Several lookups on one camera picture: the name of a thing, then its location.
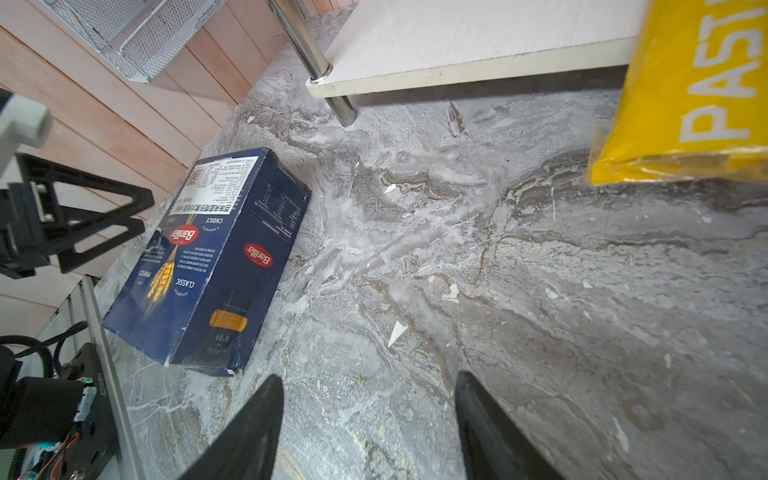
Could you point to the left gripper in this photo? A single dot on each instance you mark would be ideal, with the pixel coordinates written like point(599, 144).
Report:
point(18, 234)

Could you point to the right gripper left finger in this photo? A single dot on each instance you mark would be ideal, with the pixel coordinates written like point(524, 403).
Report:
point(247, 447)

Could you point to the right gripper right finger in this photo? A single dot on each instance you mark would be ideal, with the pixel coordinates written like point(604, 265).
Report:
point(493, 447)

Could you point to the yellow Pastatime spaghetti bag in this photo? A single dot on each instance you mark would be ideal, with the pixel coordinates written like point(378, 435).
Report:
point(694, 101)

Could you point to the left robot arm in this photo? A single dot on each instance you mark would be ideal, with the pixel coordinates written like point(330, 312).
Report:
point(77, 246)

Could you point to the wide blue Barilla pasta box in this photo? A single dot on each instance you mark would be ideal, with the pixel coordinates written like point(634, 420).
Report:
point(200, 291)

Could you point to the white two-tier shelf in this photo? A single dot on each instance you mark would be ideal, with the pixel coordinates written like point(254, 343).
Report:
point(397, 45)

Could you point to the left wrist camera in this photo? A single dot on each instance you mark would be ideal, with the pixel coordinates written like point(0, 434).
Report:
point(23, 122)

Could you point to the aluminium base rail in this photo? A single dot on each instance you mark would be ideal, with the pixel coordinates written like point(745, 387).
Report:
point(62, 410)

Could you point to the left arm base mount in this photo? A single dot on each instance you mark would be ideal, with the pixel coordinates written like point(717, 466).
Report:
point(92, 440)

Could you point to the white wire mesh organizer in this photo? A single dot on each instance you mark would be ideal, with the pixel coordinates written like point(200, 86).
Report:
point(139, 38)

